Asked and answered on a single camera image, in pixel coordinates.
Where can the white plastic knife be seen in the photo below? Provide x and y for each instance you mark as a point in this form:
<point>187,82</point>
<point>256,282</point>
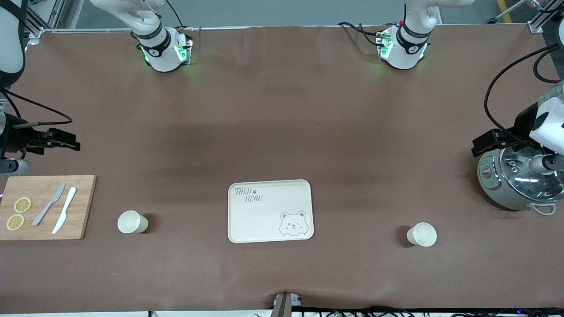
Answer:
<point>64,210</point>

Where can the white plastic cup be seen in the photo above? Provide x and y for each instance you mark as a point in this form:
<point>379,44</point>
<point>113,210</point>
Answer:
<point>421,234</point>
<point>132,222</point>

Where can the grey plastic knife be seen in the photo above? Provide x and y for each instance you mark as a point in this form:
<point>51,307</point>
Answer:
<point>49,204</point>

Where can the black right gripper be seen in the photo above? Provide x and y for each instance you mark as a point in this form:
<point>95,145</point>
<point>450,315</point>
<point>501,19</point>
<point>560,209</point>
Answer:
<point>14,138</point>

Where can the yellow lemon slice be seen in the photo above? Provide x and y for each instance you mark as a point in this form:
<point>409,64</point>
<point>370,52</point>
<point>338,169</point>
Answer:
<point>15,222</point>
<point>22,205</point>

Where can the aluminium frame profile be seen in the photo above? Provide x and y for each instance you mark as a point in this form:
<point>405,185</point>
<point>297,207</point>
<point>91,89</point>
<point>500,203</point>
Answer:
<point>544,15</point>
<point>44,17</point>

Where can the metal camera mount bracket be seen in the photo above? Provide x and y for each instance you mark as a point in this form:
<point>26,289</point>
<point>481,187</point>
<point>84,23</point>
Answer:
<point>284,304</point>

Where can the white bear print tray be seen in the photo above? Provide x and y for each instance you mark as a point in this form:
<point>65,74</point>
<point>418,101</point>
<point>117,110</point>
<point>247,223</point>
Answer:
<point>269,211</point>

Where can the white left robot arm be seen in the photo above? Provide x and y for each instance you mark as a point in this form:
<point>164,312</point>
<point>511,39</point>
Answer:
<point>405,48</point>

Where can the wooden cutting board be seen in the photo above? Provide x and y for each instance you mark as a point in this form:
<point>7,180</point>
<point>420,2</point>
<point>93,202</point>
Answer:
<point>81,198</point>

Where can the metal stand leg with caster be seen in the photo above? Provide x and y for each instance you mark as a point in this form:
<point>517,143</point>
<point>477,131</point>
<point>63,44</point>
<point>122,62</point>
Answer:
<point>506,11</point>

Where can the brown table mat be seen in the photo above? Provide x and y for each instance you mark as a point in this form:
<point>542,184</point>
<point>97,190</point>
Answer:
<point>282,132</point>

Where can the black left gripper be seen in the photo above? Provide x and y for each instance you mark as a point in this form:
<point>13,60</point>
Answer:
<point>521,124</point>

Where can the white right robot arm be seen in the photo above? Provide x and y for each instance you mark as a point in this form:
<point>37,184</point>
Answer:
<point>158,48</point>

